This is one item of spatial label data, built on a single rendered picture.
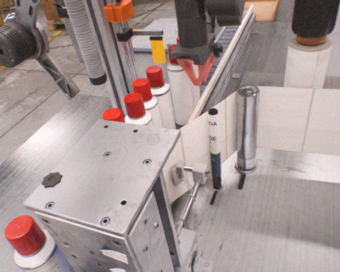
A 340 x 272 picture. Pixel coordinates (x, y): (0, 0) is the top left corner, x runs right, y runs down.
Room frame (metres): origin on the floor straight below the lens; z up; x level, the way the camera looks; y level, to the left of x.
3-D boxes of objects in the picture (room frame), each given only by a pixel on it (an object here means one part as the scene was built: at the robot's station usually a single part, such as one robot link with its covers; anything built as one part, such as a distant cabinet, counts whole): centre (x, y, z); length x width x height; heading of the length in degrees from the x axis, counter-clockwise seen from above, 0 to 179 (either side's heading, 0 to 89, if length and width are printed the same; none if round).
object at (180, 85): (0.63, -0.05, 0.98); 0.05 x 0.05 x 0.20
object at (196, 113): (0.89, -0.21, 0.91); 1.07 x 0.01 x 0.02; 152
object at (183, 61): (0.60, -0.09, 1.05); 0.07 x 0.07 x 0.09; 62
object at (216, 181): (0.39, -0.08, 0.97); 0.02 x 0.02 x 0.19
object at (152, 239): (0.23, 0.07, 1.01); 0.14 x 0.13 x 0.26; 152
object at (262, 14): (1.53, -0.51, 0.85); 0.30 x 0.26 x 0.04; 152
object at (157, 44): (0.61, -0.01, 1.09); 0.03 x 0.01 x 0.06; 62
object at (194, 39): (0.59, -0.08, 1.13); 0.10 x 0.07 x 0.07; 152
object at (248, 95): (0.44, -0.15, 0.97); 0.05 x 0.05 x 0.19
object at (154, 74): (0.54, 0.01, 0.98); 0.05 x 0.05 x 0.20
